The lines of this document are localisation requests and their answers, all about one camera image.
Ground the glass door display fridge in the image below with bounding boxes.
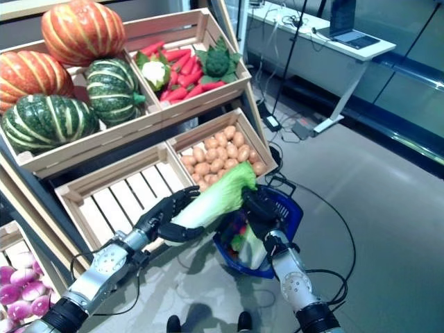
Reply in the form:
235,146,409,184
225,0,250,53

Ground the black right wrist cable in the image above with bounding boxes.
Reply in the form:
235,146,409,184
303,268,349,306

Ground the black basket pull handle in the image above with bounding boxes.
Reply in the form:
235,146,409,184
266,176,298,198

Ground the grey power strip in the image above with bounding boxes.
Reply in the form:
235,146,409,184
292,119,311,139

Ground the black floor cable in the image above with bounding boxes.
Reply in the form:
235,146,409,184
268,145,357,308

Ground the white standing desk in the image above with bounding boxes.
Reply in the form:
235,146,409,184
248,0,397,135

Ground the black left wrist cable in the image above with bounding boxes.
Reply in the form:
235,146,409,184
70,251,142,316

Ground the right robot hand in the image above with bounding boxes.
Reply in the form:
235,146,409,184
241,187,289,241

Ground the white cauliflower with leaves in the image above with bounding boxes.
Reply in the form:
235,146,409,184
134,51,171,93

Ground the green striped pumpkin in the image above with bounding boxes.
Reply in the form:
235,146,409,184
1,94,101,153
84,58,146,128

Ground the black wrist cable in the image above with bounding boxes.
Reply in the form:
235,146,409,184
303,268,349,306
70,251,142,316

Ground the black tripod stand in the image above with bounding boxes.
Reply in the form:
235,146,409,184
270,0,309,117

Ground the orange striped pumpkin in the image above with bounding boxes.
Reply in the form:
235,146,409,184
0,50,74,115
40,0,126,67

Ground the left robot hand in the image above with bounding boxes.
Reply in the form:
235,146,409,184
133,185,206,243

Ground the blue plastic shopping basket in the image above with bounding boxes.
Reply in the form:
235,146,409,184
212,185,305,280

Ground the green broccoli with leaves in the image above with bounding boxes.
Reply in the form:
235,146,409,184
196,36,242,84

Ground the open laptop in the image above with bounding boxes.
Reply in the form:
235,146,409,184
318,0,381,49

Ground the wooden display stand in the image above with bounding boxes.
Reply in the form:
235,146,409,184
0,0,280,278
0,166,91,289

